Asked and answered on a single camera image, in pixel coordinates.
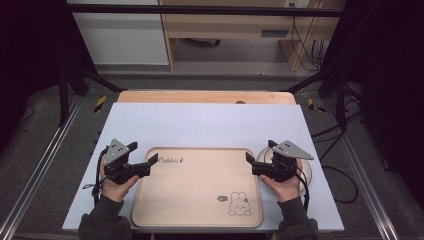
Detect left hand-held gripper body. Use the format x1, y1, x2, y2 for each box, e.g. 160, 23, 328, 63
102, 138, 151, 185

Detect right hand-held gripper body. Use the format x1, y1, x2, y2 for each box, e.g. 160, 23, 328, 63
251, 139, 315, 183

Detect person's right hand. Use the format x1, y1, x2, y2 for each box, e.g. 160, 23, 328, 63
259, 159, 305, 204

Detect person's left hand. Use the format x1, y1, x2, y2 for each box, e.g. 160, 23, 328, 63
99, 165, 141, 204

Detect white round plate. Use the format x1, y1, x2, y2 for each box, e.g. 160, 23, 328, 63
255, 146, 314, 195

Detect yellow black tape strip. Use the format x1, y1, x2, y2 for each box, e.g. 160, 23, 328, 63
93, 95, 108, 114
306, 97, 327, 114

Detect wooden tray with rabbit print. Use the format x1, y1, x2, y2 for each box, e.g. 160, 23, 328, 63
131, 146, 264, 229

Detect white table board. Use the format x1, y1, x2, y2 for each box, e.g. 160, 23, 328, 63
61, 102, 345, 233

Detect black metal stand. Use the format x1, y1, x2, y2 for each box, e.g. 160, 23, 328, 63
57, 59, 125, 128
282, 65, 348, 132

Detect white cabinet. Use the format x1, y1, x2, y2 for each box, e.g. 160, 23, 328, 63
66, 0, 170, 67

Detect light wooden desk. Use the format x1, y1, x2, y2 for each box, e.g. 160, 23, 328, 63
158, 0, 347, 73

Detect dark curtain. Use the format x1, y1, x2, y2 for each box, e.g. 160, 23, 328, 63
319, 0, 424, 203
0, 0, 98, 151

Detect black horizontal bar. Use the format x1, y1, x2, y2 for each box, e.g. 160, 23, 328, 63
67, 3, 345, 18

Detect left hand-held gripper cable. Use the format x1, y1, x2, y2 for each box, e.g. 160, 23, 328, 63
82, 147, 110, 207

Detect hand-held gripper cable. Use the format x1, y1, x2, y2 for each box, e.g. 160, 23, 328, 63
82, 147, 110, 207
294, 165, 311, 213

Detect right hand-held gripper cable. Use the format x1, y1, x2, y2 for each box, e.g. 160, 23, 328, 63
294, 165, 311, 213

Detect black floor cables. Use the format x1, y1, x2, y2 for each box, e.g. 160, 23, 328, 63
310, 111, 363, 205

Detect aluminium floor rail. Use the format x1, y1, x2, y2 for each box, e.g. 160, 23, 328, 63
324, 99, 400, 240
0, 95, 85, 240

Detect black desk cables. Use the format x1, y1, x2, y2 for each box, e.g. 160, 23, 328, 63
290, 15, 327, 73

